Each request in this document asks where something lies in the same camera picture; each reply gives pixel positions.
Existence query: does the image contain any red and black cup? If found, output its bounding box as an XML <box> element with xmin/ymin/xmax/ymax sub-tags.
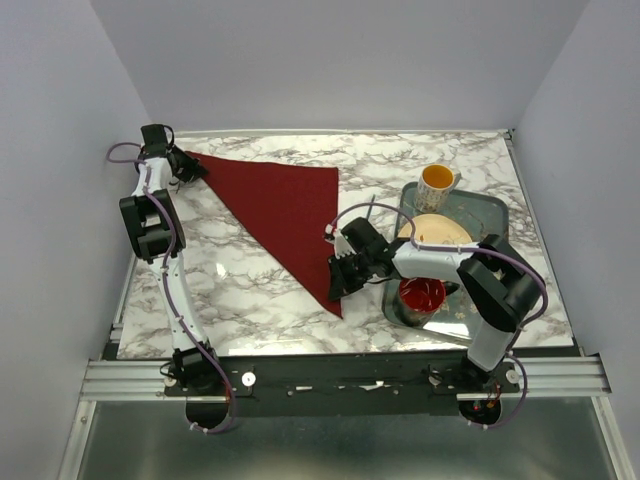
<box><xmin>396</xmin><ymin>278</ymin><xmax>446</xmax><ymax>327</ymax></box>

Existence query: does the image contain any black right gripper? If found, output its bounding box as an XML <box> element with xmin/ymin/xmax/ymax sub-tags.
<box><xmin>326</xmin><ymin>250</ymin><xmax>373</xmax><ymax>302</ymax></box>

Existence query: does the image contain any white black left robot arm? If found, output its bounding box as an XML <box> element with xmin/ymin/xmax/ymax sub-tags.
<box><xmin>119</xmin><ymin>145</ymin><xmax>223</xmax><ymax>395</ymax></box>

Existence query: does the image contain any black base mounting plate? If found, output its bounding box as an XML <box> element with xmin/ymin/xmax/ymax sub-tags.
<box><xmin>160</xmin><ymin>350</ymin><xmax>519</xmax><ymax>418</ymax></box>

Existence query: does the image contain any aluminium frame rail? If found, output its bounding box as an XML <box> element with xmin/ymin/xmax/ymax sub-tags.
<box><xmin>81</xmin><ymin>354</ymin><xmax>611</xmax><ymax>401</ymax></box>

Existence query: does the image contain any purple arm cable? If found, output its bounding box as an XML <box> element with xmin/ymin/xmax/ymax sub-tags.
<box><xmin>107</xmin><ymin>142</ymin><xmax>236</xmax><ymax>435</ymax></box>
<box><xmin>327</xmin><ymin>202</ymin><xmax>549</xmax><ymax>431</ymax></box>

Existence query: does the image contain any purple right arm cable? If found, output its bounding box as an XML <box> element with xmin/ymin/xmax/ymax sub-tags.
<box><xmin>327</xmin><ymin>202</ymin><xmax>549</xmax><ymax>431</ymax></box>

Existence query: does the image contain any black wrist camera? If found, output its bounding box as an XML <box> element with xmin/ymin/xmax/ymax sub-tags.
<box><xmin>141</xmin><ymin>124</ymin><xmax>175</xmax><ymax>156</ymax></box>
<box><xmin>324</xmin><ymin>217</ymin><xmax>380</xmax><ymax>259</ymax></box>

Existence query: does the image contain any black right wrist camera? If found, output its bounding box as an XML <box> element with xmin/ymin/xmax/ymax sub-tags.
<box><xmin>324</xmin><ymin>217</ymin><xmax>380</xmax><ymax>259</ymax></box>

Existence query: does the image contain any beige bird pattern plate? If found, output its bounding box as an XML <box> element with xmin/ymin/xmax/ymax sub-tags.
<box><xmin>396</xmin><ymin>214</ymin><xmax>472</xmax><ymax>245</ymax></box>

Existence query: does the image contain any dark red cloth napkin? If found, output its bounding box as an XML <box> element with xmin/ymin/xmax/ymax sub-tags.
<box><xmin>191</xmin><ymin>152</ymin><xmax>342</xmax><ymax>317</ymax></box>

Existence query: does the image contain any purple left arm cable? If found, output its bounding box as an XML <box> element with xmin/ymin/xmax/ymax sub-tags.
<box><xmin>107</xmin><ymin>142</ymin><xmax>236</xmax><ymax>435</ymax></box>

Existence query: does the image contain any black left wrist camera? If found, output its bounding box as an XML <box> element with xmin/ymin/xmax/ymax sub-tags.
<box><xmin>141</xmin><ymin>124</ymin><xmax>175</xmax><ymax>156</ymax></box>

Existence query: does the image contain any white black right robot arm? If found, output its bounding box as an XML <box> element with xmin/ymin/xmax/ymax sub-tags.
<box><xmin>326</xmin><ymin>232</ymin><xmax>548</xmax><ymax>392</ymax></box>

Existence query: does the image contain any white floral mug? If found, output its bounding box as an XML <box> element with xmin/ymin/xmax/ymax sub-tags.
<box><xmin>414</xmin><ymin>164</ymin><xmax>462</xmax><ymax>212</ymax></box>

